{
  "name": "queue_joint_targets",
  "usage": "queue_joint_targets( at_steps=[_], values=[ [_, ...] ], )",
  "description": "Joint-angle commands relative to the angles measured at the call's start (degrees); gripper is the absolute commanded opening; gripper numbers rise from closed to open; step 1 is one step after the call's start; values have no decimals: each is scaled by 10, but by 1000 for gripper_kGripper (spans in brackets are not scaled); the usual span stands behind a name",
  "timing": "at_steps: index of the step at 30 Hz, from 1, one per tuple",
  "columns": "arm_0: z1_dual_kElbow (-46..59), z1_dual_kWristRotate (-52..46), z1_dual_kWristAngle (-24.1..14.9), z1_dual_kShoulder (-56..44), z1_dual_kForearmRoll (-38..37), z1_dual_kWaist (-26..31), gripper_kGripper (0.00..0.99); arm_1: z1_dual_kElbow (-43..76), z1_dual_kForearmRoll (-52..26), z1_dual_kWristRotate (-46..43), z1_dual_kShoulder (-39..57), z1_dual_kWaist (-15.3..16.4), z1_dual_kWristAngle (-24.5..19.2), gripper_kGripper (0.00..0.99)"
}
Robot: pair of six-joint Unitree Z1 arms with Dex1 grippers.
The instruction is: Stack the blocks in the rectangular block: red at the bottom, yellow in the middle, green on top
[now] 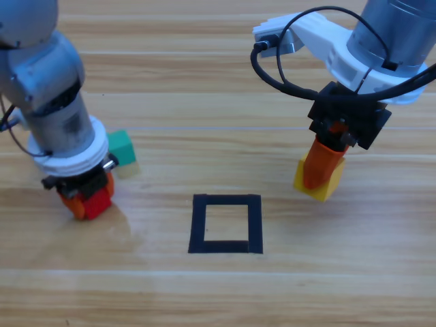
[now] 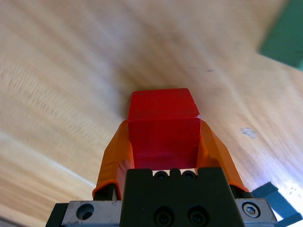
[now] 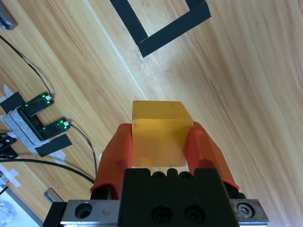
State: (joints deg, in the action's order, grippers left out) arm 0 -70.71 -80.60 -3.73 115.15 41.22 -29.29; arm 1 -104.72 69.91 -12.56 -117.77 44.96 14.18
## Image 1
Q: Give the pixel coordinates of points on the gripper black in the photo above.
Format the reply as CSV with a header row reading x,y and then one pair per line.
x,y
361,116
85,184

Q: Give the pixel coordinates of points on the red wooden block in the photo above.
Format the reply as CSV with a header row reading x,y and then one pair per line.
x,y
97,204

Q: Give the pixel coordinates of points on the yellow wooden block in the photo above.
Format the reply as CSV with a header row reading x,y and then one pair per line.
x,y
332,185

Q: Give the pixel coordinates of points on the green wooden block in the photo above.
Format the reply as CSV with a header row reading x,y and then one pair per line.
x,y
121,150

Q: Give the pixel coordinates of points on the black tape square outline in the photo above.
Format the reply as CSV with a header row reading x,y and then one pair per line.
x,y
197,225

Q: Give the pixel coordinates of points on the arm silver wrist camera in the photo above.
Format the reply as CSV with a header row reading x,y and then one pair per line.
x,y
287,42

